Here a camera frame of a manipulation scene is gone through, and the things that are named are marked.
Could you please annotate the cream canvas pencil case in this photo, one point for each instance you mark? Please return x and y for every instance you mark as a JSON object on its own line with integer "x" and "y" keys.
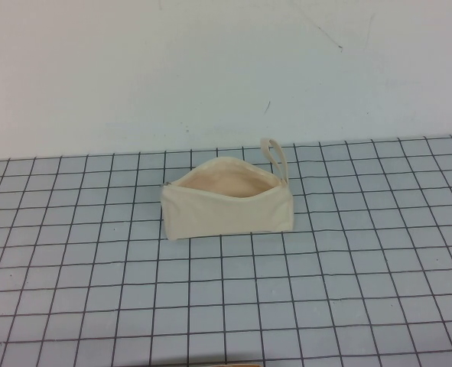
{"x": 225, "y": 218}

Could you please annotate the blue-grey black grid mat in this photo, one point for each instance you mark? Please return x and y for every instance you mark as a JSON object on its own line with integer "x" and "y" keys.
{"x": 134, "y": 286}

